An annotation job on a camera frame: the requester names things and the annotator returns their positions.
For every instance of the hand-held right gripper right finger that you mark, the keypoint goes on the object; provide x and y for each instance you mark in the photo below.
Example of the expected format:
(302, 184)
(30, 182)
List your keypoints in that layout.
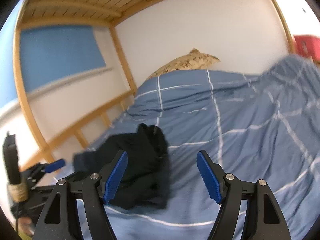
(208, 176)

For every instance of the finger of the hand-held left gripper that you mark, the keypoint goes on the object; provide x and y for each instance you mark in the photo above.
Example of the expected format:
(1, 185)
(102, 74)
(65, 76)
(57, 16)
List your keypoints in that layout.
(55, 165)

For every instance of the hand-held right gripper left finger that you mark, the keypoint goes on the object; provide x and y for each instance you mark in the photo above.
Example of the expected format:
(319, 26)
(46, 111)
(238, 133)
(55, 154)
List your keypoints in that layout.
(115, 175)

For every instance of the black pants with orange logo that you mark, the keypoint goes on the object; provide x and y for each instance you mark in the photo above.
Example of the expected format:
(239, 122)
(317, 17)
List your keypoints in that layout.
(145, 170)

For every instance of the blue checked blanket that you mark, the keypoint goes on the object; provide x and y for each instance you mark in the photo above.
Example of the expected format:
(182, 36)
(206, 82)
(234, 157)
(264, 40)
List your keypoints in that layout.
(237, 135)

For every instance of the blue window blind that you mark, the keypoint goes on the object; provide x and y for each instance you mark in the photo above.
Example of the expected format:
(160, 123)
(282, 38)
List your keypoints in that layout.
(60, 55)

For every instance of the beige patterned pillow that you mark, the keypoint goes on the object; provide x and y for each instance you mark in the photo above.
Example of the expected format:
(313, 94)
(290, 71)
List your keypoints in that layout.
(185, 63)

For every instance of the red box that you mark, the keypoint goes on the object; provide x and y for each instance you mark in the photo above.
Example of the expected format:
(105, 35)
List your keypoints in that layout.
(306, 46)

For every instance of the wooden bunk bed frame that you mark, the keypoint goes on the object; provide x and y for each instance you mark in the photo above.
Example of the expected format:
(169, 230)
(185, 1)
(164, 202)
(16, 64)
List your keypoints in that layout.
(75, 2)

